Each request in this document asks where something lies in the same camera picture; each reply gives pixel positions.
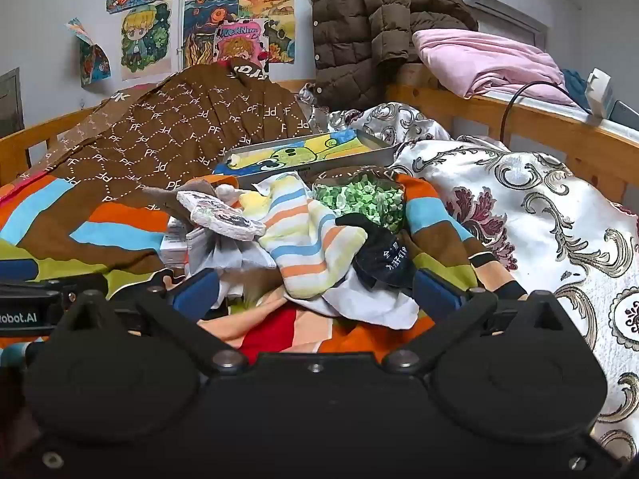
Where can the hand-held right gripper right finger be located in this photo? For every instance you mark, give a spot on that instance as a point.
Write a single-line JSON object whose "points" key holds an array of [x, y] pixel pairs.
{"points": [[435, 292]]}

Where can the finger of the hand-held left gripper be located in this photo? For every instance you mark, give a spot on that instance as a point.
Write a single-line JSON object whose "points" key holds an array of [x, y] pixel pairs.
{"points": [[75, 287]]}

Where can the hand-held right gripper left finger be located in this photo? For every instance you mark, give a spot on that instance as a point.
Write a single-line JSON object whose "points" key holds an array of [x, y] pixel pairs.
{"points": [[194, 290]]}

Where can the black printed sock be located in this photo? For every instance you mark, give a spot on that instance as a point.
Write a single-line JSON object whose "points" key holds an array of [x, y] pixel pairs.
{"points": [[384, 259]]}

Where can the white printed sock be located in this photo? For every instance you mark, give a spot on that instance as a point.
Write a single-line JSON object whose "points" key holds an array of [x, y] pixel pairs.
{"points": [[219, 214]]}

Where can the grey brown sock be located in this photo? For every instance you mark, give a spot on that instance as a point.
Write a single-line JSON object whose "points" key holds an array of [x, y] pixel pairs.
{"points": [[164, 194]]}

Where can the grey metal tray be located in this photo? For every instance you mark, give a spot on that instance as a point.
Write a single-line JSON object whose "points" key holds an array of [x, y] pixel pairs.
{"points": [[299, 152]]}

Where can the white cardboard box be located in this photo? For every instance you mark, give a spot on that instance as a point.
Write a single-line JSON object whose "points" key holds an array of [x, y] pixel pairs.
{"points": [[174, 244]]}

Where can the orange white plastic bag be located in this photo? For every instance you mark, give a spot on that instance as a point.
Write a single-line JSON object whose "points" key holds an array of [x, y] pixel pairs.
{"points": [[379, 309]]}

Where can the colourful striped blanket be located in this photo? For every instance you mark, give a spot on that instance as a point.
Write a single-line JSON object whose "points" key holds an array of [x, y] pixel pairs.
{"points": [[120, 229]]}

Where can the floral satin quilt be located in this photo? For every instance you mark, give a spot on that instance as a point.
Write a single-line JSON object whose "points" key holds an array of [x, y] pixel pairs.
{"points": [[524, 209]]}

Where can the green white speckled bag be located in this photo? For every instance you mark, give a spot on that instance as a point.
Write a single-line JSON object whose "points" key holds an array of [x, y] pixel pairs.
{"points": [[359, 197]]}

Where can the brown patterned quilt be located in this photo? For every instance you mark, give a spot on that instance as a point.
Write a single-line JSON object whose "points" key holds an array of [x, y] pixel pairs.
{"points": [[164, 134]]}

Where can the crumpled colourful poster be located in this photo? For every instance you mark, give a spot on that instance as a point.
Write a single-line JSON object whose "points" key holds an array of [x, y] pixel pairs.
{"points": [[92, 60]]}

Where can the pink blanket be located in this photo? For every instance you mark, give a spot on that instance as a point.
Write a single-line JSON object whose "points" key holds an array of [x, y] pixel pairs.
{"points": [[479, 60]]}

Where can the teal cloth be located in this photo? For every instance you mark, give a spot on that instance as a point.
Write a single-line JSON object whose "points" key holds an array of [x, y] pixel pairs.
{"points": [[576, 87]]}

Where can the pink cartoon girl poster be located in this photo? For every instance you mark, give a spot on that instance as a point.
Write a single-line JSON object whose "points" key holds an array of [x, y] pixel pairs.
{"points": [[239, 42]]}

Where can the blond cartoon child poster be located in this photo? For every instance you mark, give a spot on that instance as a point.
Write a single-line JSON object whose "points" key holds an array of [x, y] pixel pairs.
{"points": [[145, 40]]}

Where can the dark flat device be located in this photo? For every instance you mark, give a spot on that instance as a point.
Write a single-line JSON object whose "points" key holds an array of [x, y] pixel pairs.
{"points": [[626, 114]]}

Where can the small white box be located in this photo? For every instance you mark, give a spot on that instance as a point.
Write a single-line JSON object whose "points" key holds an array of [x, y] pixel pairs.
{"points": [[601, 90]]}

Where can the blue fish seaweed poster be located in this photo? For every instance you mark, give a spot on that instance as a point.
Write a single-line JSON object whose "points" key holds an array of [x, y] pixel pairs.
{"points": [[204, 25]]}

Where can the brown puffer jacket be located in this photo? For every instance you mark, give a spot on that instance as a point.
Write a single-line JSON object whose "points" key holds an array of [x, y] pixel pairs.
{"points": [[369, 25]]}

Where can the orange landscape poster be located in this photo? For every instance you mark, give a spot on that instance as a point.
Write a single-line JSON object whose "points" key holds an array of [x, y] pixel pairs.
{"points": [[272, 7]]}

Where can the grey wall panel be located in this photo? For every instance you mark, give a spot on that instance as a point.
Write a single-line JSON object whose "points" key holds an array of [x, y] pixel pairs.
{"points": [[10, 102]]}

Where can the wooden bed frame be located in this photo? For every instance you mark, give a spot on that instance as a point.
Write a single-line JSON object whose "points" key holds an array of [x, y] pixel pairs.
{"points": [[549, 129]]}

